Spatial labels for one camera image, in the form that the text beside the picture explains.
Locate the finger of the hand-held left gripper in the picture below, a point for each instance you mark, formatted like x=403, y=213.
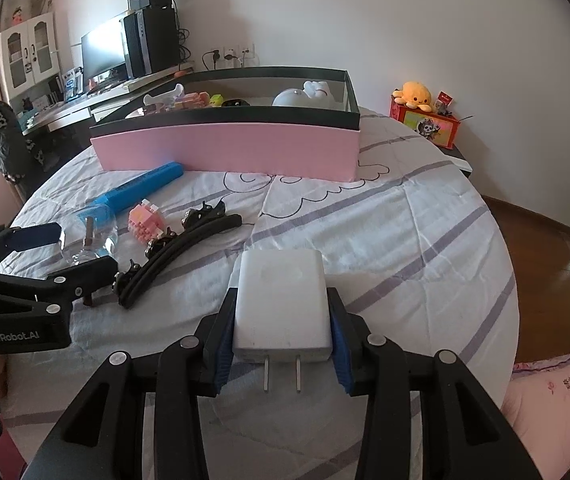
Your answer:
x=85, y=277
x=40, y=235

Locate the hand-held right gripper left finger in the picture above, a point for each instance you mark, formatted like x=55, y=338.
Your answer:
x=222, y=350

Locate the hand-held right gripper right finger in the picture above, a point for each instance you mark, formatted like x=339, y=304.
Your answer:
x=342, y=355

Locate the clear glass bottle with cork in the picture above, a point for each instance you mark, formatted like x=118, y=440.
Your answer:
x=100, y=225

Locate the white power adapter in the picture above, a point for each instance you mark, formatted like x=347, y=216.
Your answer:
x=280, y=300

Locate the large pink black box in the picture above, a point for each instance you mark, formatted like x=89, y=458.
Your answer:
x=225, y=147

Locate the white astronaut figurine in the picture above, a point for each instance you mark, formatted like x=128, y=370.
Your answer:
x=295, y=97

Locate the dark jacket on chair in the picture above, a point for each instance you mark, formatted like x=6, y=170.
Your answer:
x=5, y=145

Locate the black curved hair clip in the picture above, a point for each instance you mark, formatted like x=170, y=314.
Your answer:
x=180, y=245

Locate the long blue box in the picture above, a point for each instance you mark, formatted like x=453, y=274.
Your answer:
x=140, y=185

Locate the white desk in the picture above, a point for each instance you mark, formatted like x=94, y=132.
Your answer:
x=65, y=110

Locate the blue white boxes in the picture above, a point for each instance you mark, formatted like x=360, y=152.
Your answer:
x=73, y=84

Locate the white glass-door cabinet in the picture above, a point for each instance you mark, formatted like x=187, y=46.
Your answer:
x=27, y=57

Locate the white bone-shaped toy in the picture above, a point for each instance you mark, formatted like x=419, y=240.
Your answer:
x=162, y=99

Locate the computer monitor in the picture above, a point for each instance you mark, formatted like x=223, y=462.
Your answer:
x=102, y=50

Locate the white pink building block figure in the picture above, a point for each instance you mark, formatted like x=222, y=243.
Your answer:
x=190, y=101

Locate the pink quilt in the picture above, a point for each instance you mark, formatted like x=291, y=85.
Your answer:
x=555, y=410

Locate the small doll figure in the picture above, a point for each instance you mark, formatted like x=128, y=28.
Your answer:
x=17, y=16

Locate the black computer tower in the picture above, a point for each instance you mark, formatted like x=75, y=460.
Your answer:
x=157, y=40

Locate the dark nightstand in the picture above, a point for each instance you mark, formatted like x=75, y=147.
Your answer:
x=460, y=157

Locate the small black object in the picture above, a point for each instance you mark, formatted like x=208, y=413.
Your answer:
x=236, y=103

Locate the colourful cartoon tin box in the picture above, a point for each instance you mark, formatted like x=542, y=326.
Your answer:
x=425, y=127

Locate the yellow octopus plush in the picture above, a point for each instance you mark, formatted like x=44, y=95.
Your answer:
x=413, y=95

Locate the small red card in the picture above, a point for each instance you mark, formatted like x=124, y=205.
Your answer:
x=445, y=100

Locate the white wall socket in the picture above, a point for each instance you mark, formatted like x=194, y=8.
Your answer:
x=245, y=55

